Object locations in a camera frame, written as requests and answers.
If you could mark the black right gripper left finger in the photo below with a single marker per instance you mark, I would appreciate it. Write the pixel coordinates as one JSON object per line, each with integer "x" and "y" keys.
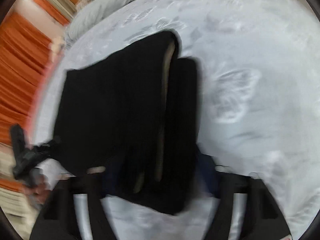
{"x": 58, "y": 217}

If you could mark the black pants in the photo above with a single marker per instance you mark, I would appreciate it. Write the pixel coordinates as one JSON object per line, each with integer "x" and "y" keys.
{"x": 135, "y": 114}

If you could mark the left hand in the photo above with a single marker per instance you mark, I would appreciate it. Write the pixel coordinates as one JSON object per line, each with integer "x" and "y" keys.
{"x": 45, "y": 180}

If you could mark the orange curtain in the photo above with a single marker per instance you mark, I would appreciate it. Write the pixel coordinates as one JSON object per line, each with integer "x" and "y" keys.
{"x": 31, "y": 43}

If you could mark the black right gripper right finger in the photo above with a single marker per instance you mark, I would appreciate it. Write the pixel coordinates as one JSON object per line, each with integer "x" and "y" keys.
{"x": 262, "y": 218}

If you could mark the grey butterfly bedspread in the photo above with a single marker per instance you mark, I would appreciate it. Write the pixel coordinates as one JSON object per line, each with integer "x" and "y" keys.
{"x": 257, "y": 117}

